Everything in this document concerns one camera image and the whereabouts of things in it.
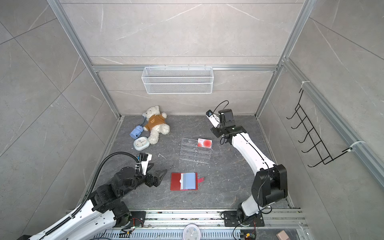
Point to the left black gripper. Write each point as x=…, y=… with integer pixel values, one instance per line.
x=151, y=182

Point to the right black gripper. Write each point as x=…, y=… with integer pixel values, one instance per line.
x=215, y=130

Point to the red leather card holder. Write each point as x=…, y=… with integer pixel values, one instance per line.
x=185, y=181

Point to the clear acrylic card stand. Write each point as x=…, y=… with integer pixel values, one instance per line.
x=192, y=153

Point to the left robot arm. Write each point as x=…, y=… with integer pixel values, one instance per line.
x=102, y=210

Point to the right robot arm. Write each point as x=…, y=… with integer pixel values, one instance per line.
x=270, y=184

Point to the light blue alarm clock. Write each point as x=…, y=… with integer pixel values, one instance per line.
x=141, y=143

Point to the blue small bottle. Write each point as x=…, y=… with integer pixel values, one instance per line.
x=136, y=132

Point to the white teddy bear orange shirt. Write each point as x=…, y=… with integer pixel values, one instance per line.
x=156, y=124

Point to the white round clock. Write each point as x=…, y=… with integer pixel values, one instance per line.
x=192, y=232

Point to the pink block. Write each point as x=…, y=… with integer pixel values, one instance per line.
x=282, y=235

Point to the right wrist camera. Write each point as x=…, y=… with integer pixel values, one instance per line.
x=213, y=118

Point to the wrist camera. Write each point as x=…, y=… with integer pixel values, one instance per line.
x=144, y=160
x=213, y=118

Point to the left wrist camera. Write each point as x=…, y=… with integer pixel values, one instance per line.
x=144, y=160

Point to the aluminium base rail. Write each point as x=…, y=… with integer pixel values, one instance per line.
x=170, y=224

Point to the white wire mesh basket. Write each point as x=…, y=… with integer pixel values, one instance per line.
x=178, y=80

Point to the black wire hook rack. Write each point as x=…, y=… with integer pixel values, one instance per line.
x=313, y=136

